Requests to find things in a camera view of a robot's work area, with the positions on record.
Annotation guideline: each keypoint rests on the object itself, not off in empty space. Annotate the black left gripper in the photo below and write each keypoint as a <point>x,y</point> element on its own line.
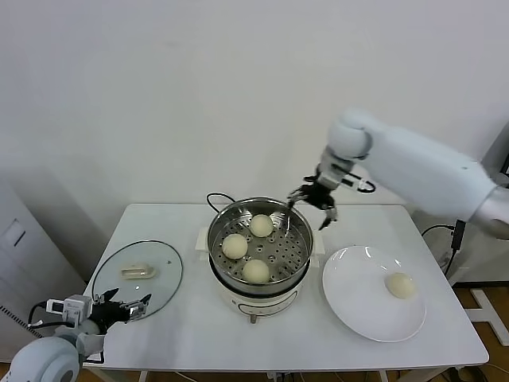
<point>110,314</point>

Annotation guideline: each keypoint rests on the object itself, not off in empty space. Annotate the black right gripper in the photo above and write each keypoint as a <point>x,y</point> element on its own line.
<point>320,195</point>

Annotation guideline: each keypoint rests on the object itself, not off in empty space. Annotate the white steamed baozi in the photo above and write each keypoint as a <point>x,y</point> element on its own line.
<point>400,285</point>
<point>256,271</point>
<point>261,226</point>
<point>234,246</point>

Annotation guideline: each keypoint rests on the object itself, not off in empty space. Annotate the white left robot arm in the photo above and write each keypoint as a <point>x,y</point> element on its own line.
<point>43,358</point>

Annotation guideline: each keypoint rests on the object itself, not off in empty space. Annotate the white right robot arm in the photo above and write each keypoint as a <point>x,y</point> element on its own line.
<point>417,167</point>

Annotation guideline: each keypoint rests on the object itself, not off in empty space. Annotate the perforated steel steamer basket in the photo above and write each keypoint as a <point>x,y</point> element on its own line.
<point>286,250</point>

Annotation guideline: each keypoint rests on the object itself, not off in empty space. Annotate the white round plate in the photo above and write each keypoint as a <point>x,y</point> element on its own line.
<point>358,286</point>

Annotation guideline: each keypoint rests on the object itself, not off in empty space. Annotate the white cabinet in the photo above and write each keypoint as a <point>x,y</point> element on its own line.
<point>24,258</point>

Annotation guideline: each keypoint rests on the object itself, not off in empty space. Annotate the grey computer monitor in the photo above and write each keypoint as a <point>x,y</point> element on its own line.
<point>499,147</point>

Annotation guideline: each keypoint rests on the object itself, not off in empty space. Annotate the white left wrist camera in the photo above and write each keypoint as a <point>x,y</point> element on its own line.
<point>71,308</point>

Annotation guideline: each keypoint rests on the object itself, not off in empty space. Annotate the white wall socket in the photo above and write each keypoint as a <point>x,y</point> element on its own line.
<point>444,260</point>

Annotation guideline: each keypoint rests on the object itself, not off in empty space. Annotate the white desk foot frame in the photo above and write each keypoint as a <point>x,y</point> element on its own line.
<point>487,310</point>

